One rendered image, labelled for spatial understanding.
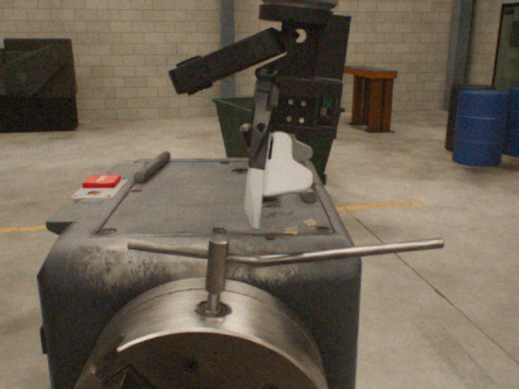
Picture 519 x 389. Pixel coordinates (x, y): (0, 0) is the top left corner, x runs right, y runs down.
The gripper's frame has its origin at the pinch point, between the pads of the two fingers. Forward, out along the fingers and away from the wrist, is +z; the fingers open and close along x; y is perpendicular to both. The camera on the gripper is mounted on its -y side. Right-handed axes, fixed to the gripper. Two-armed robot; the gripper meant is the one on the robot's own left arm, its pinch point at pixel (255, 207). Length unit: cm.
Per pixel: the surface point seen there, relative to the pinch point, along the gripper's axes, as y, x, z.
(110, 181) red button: -31, 41, 11
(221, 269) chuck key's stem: -3.0, -1.0, 7.2
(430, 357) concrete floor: 81, 181, 126
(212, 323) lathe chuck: -3.1, -3.3, 12.5
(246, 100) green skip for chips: -62, 561, 53
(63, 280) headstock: -25.4, 9.0, 16.4
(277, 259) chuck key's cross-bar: 3.0, -0.5, 5.5
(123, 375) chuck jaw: -11.3, -7.4, 17.4
